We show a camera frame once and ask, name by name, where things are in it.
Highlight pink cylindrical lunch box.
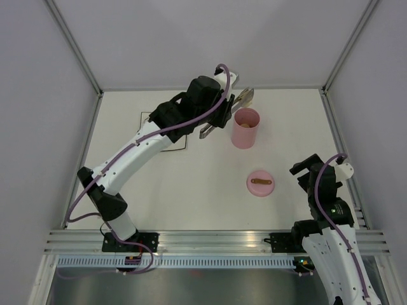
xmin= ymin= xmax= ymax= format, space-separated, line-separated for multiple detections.
xmin=231 ymin=108 xmax=260 ymax=149

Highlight metal tongs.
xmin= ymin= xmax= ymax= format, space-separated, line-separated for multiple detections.
xmin=199 ymin=87 xmax=254 ymax=139

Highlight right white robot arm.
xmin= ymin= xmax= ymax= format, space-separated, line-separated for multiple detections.
xmin=290 ymin=153 xmax=381 ymax=304

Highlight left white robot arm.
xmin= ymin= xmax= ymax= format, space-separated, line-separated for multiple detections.
xmin=77 ymin=69 xmax=238 ymax=252

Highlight white square plate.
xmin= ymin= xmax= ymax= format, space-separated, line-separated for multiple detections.
xmin=139 ymin=111 xmax=188 ymax=152

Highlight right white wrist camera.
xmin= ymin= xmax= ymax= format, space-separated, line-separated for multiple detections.
xmin=334 ymin=162 xmax=354 ymax=182

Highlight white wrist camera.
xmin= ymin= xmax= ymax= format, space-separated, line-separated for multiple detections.
xmin=213 ymin=67 xmax=239 ymax=89
xmin=334 ymin=162 xmax=354 ymax=182

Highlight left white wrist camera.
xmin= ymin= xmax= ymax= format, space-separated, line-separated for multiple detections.
xmin=213 ymin=67 xmax=239 ymax=89

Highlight pink lid with brown handle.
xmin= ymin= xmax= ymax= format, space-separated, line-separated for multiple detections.
xmin=246 ymin=170 xmax=275 ymax=198

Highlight right aluminium frame post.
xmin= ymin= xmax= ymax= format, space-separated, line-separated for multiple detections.
xmin=321 ymin=0 xmax=382 ymax=96

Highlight aluminium frame post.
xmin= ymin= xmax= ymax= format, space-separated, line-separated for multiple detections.
xmin=321 ymin=0 xmax=382 ymax=96
xmin=43 ymin=0 xmax=103 ymax=97

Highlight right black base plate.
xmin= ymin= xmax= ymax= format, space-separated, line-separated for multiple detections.
xmin=263 ymin=233 xmax=306 ymax=254

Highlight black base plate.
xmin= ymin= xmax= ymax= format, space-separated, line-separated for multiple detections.
xmin=102 ymin=232 xmax=159 ymax=253
xmin=263 ymin=233 xmax=306 ymax=254

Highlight aluminium front rail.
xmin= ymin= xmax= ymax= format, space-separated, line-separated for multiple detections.
xmin=44 ymin=230 xmax=391 ymax=255

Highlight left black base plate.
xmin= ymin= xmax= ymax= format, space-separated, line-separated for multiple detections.
xmin=102 ymin=232 xmax=159 ymax=253

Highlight left aluminium frame post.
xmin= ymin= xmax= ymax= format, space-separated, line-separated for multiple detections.
xmin=43 ymin=0 xmax=103 ymax=97

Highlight white slotted cable duct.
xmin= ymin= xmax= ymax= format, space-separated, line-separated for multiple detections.
xmin=57 ymin=255 xmax=306 ymax=269

